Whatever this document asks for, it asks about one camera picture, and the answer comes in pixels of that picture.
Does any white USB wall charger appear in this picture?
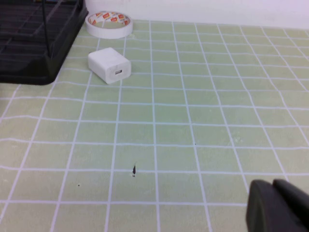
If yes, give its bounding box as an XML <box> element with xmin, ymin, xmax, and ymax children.
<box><xmin>87</xmin><ymin>47</ymin><xmax>132</xmax><ymax>85</ymax></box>

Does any green white-grid tablecloth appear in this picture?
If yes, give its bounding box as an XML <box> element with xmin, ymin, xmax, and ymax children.
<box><xmin>0</xmin><ymin>19</ymin><xmax>309</xmax><ymax>232</ymax></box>

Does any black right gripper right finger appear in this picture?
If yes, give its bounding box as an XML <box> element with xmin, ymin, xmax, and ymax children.
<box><xmin>272</xmin><ymin>178</ymin><xmax>309</xmax><ymax>232</ymax></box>

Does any black plastic drain tray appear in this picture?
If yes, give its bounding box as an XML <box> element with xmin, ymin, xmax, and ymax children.
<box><xmin>0</xmin><ymin>0</ymin><xmax>90</xmax><ymax>86</ymax></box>

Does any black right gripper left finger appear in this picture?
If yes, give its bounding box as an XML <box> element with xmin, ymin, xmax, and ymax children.
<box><xmin>245</xmin><ymin>179</ymin><xmax>307</xmax><ymax>232</ymax></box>

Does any white tape roll red print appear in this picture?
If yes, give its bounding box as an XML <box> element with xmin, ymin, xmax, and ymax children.
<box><xmin>85</xmin><ymin>11</ymin><xmax>134</xmax><ymax>39</ymax></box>

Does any black wire dish rack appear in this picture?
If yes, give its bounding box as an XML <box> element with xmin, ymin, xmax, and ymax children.
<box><xmin>0</xmin><ymin>0</ymin><xmax>85</xmax><ymax>60</ymax></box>

